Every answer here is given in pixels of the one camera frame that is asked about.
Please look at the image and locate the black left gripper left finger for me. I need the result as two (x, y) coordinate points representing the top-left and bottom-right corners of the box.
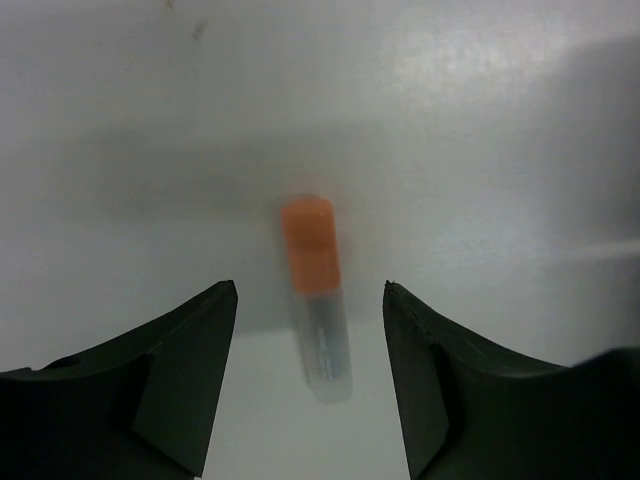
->
(1, 280), (238, 479)

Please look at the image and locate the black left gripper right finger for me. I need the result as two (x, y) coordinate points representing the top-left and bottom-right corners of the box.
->
(383, 282), (639, 479)

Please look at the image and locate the orange-capped clear tube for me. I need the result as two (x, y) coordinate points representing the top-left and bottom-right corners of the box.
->
(280, 194), (353, 403)

